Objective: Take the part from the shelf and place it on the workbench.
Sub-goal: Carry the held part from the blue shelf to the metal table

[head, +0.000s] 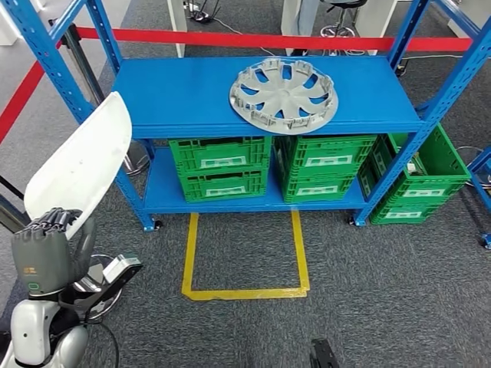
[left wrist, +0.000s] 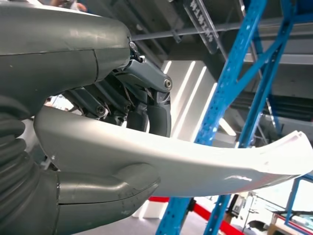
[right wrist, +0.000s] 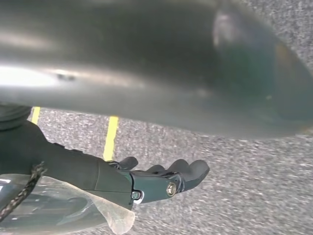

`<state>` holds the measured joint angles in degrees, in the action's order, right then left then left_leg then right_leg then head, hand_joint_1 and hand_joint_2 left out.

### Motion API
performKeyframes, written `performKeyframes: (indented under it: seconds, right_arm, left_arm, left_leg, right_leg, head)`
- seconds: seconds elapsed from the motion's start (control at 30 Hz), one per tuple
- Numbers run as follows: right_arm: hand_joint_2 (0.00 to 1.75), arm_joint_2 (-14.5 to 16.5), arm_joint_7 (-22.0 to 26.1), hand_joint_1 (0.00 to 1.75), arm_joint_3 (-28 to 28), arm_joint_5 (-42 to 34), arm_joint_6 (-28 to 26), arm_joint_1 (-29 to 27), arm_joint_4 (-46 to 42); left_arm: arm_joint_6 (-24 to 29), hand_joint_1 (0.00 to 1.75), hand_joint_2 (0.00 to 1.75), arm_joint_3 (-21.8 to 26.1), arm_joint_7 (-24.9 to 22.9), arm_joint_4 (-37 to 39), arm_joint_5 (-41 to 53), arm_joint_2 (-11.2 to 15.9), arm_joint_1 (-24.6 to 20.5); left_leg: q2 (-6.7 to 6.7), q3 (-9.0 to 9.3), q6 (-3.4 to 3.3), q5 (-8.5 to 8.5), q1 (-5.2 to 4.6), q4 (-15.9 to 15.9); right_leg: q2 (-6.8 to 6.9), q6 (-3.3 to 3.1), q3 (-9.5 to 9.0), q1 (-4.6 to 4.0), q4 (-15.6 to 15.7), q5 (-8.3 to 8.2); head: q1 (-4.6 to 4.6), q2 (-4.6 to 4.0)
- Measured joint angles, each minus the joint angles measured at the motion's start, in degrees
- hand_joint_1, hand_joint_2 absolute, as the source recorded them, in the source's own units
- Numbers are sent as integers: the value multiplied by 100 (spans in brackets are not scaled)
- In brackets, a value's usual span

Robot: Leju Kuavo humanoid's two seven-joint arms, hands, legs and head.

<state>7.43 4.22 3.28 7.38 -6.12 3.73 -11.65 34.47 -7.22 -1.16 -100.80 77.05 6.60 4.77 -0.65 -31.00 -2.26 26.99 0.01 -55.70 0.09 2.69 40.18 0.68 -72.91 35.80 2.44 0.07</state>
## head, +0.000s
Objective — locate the grey plastic wheel hubcap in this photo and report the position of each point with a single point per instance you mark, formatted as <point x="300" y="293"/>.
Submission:
<point x="284" y="96"/>

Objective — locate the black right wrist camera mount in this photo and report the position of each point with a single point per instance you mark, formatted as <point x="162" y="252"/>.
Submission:
<point x="322" y="355"/>

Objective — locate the red barrier belt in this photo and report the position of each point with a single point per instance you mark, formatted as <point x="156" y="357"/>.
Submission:
<point x="230" y="39"/>
<point x="23" y="96"/>

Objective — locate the black stool chrome base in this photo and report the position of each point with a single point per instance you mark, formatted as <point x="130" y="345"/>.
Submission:
<point x="341" y="4"/>

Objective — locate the chrome barrier stanchion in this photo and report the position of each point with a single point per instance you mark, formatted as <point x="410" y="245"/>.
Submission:
<point x="86" y="76"/>
<point x="94" y="269"/>

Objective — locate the white plastic car part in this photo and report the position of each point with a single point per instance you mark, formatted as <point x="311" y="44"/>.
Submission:
<point x="80" y="162"/>

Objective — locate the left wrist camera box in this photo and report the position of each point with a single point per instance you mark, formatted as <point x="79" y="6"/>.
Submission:
<point x="118" y="266"/>

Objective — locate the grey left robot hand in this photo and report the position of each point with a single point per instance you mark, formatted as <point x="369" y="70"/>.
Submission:
<point x="42" y="259"/>

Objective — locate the yellow floor tape square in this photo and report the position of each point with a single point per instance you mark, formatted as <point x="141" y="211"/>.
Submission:
<point x="245" y="293"/>

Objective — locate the black router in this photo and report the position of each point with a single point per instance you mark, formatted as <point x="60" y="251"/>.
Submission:
<point x="199" y="16"/>

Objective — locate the white desk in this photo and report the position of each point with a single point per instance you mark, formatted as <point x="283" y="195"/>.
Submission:
<point x="374" y="20"/>
<point x="177" y="25"/>

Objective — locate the green plastic crate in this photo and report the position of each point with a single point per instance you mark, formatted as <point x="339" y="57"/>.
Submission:
<point x="433" y="172"/>
<point x="218" y="152"/>
<point x="318" y="190"/>
<point x="402" y="214"/>
<point x="222" y="190"/>
<point x="325" y="152"/>

